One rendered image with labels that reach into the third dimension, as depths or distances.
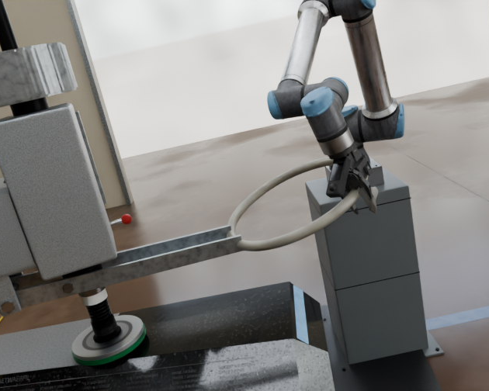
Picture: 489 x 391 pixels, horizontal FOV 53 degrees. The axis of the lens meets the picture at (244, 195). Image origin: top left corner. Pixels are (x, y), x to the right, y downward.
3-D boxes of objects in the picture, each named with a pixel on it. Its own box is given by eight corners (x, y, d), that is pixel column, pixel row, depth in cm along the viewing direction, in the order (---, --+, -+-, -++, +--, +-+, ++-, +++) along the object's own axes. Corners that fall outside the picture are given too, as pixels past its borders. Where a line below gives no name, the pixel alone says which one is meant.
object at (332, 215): (258, 275, 130) (253, 266, 129) (213, 225, 175) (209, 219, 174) (402, 176, 137) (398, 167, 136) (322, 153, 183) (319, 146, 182)
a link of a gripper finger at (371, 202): (390, 200, 140) (371, 174, 139) (381, 212, 137) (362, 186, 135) (381, 202, 143) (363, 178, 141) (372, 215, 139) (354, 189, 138)
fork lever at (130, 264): (-5, 320, 126) (-10, 302, 125) (6, 290, 144) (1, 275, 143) (247, 254, 144) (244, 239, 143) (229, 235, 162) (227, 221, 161)
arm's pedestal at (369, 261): (320, 320, 281) (293, 181, 257) (406, 302, 280) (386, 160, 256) (341, 375, 233) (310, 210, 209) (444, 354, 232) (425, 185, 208)
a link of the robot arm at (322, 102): (333, 80, 132) (325, 93, 124) (352, 120, 136) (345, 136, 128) (303, 93, 137) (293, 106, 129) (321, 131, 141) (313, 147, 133)
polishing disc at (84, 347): (150, 313, 156) (150, 310, 155) (133, 354, 135) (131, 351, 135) (88, 323, 158) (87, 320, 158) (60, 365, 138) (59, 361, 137)
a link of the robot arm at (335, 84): (310, 78, 147) (299, 93, 137) (348, 71, 142) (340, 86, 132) (316, 107, 151) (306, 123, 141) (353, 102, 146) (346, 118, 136)
